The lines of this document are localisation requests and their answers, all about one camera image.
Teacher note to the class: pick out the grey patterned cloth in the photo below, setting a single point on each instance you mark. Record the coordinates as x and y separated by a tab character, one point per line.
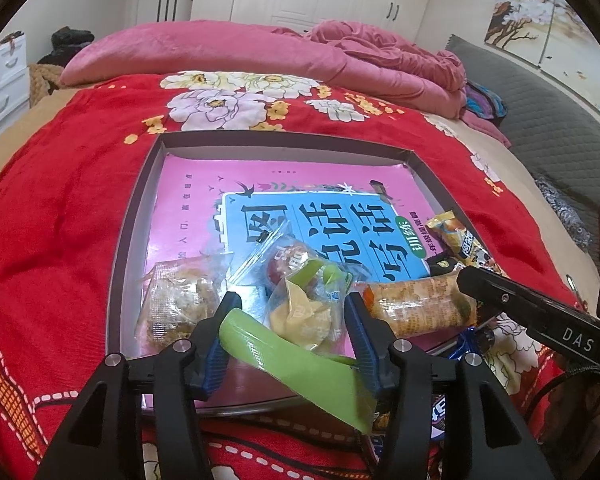
560	210

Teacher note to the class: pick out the green and yellow chips packet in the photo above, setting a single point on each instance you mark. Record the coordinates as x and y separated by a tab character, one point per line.
305	320

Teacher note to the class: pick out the red floral blanket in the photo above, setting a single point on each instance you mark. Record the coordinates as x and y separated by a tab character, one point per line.
55	220

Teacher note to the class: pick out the clear packet with red snack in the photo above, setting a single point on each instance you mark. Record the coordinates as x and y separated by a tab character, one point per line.
282	260

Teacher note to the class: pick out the shallow grey cardboard box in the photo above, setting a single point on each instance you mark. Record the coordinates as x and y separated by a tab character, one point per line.
130	240

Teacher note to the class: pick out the white drawer cabinet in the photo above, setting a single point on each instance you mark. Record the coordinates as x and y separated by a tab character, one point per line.
0	75

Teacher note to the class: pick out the blue snack packet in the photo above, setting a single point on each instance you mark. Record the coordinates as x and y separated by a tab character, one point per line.
472	342

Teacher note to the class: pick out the crumpled pink quilt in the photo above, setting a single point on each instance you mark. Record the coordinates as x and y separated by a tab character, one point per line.
395	65

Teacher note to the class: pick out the colourful striped cloth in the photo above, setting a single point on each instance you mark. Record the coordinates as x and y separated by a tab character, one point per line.
485	105

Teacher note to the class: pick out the pink and blue book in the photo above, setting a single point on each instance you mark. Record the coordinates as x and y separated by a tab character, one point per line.
190	200

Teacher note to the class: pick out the black and green snack packet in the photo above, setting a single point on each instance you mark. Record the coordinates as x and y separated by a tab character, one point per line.
440	263

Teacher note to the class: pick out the person's right forearm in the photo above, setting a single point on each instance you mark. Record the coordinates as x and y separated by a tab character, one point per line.
585	430

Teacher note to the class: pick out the yellow cartoon snack packet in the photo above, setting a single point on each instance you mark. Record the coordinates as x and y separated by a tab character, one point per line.
452	230

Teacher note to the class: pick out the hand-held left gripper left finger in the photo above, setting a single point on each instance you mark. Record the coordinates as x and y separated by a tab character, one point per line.
212	366

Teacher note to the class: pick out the brown knitted cloth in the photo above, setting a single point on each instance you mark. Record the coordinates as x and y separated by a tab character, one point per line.
42	80

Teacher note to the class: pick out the grey quilted headboard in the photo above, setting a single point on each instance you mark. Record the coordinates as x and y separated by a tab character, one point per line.
530	105

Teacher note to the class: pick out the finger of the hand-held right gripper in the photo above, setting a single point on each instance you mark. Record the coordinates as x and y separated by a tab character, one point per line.
490	292

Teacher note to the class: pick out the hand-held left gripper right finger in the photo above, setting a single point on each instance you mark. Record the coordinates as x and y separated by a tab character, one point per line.
367	350

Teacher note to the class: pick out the long pink pillow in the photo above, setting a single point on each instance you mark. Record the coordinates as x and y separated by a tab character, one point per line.
180	45

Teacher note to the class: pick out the pile of dark clothes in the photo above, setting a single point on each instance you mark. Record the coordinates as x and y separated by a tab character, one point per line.
70	42

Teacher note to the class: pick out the dark printed snack packet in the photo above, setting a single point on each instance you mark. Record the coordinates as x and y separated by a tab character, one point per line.
440	410

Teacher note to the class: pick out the orange roll snack packet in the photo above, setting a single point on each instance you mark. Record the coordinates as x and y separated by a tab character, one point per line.
420	305

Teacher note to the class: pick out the clear packet with brown snack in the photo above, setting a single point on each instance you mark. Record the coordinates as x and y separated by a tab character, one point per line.
180	305

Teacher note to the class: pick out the floral wall painting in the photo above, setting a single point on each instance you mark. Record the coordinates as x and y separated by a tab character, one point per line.
545	15

